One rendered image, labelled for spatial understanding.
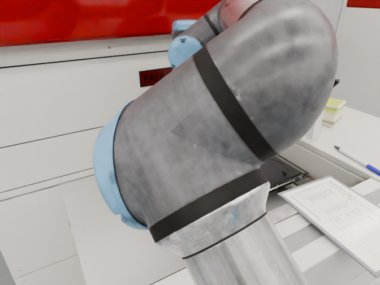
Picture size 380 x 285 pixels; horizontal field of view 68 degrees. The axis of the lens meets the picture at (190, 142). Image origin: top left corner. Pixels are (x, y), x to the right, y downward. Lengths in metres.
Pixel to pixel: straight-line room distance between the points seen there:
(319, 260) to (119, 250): 0.41
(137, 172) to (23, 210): 0.76
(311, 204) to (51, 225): 0.77
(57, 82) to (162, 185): 0.63
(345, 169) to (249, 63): 0.61
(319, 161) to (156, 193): 0.64
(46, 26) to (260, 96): 0.60
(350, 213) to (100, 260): 0.51
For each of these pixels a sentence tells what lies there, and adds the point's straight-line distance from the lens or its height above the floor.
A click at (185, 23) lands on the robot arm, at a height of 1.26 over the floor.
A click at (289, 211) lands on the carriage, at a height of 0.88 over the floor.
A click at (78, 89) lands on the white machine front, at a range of 0.82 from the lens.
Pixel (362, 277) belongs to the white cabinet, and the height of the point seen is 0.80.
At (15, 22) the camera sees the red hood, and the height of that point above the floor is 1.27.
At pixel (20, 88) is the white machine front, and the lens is 0.81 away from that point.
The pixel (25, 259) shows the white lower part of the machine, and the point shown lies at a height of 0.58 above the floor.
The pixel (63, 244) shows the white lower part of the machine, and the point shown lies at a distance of 1.08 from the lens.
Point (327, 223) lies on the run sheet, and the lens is 0.57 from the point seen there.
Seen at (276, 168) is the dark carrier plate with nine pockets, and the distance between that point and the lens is 0.81.
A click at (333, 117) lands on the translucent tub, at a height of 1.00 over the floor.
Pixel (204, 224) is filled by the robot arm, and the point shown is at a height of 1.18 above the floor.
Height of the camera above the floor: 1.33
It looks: 28 degrees down
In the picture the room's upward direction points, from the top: straight up
